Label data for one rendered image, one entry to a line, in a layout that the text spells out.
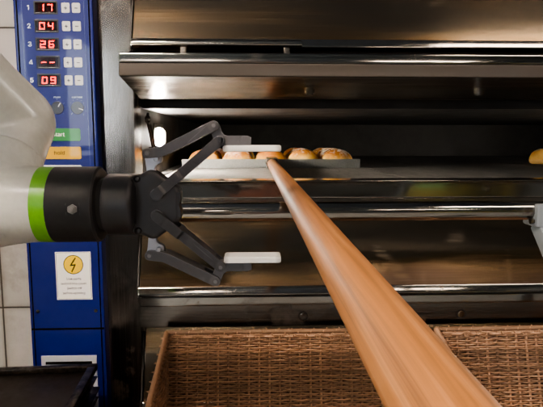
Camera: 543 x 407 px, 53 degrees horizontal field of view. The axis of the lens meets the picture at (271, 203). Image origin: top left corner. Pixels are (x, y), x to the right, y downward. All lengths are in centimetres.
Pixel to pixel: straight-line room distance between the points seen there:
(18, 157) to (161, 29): 56
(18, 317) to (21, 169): 69
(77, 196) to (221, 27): 64
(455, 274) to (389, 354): 109
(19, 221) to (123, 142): 56
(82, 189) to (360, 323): 47
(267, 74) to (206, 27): 22
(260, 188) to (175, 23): 39
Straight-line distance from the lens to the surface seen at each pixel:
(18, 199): 68
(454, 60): 111
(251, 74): 103
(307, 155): 168
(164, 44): 110
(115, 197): 65
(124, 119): 121
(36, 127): 76
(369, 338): 21
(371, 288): 25
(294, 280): 120
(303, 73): 104
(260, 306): 124
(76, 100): 120
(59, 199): 66
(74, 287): 125
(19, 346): 137
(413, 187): 124
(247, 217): 81
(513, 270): 134
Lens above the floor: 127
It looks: 7 degrees down
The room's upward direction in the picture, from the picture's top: straight up
